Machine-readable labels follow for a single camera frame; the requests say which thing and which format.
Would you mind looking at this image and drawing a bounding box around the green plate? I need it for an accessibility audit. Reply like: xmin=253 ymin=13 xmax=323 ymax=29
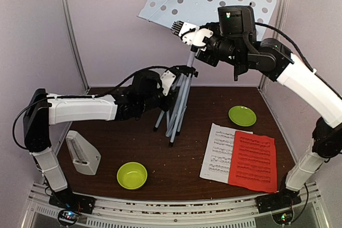
xmin=228 ymin=106 xmax=257 ymax=127

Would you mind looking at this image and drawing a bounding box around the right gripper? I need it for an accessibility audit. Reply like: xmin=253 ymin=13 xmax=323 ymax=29
xmin=195 ymin=19 xmax=246 ymax=67

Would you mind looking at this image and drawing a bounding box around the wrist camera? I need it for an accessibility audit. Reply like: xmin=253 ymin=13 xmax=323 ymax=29
xmin=171 ymin=21 xmax=214 ymax=49
xmin=160 ymin=70 xmax=176 ymax=96

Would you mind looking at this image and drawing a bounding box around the white perforated music stand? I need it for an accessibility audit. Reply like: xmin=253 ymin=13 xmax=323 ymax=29
xmin=136 ymin=0 xmax=281 ymax=148

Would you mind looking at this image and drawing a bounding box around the red sheet music page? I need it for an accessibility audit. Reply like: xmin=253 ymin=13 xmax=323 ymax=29
xmin=228 ymin=131 xmax=277 ymax=193

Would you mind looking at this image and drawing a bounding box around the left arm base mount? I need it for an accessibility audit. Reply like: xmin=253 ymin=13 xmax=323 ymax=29
xmin=49 ymin=194 xmax=96 ymax=227

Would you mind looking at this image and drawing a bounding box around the white sheet music page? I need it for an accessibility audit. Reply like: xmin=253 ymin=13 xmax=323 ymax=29
xmin=199 ymin=123 xmax=239 ymax=184

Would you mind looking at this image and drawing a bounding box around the aluminium frame post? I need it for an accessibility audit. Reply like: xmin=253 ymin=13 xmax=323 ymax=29
xmin=258 ymin=0 xmax=290 ymax=95
xmin=61 ymin=0 xmax=90 ymax=92

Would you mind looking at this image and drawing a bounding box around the white metronome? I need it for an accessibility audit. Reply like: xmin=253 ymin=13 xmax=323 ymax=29
xmin=66 ymin=130 xmax=102 ymax=176

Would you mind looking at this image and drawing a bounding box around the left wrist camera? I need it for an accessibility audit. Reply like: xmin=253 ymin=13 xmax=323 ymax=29
xmin=160 ymin=70 xmax=176 ymax=96

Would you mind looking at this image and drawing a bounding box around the right aluminium frame post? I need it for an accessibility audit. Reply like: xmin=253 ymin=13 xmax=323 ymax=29
xmin=258 ymin=0 xmax=290 ymax=95

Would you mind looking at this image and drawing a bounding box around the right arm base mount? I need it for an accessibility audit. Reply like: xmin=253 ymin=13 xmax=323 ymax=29
xmin=255 ymin=189 xmax=301 ymax=225

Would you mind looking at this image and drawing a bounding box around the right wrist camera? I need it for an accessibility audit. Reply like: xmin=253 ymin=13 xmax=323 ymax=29
xmin=171 ymin=21 xmax=214 ymax=49

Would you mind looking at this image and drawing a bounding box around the aluminium front rail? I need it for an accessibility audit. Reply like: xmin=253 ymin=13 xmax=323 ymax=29
xmin=19 ymin=183 xmax=330 ymax=227

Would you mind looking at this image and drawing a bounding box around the left aluminium frame post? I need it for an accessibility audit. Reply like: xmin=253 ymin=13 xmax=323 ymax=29
xmin=61 ymin=0 xmax=90 ymax=92

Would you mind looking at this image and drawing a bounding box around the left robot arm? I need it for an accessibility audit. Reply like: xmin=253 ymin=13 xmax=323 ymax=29
xmin=17 ymin=66 xmax=180 ymax=209

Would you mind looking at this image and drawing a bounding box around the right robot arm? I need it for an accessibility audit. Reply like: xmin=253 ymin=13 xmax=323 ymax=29
xmin=193 ymin=5 xmax=341 ymax=208

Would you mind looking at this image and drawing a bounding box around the green bowl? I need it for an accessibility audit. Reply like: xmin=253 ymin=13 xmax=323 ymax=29
xmin=116 ymin=162 xmax=148 ymax=190

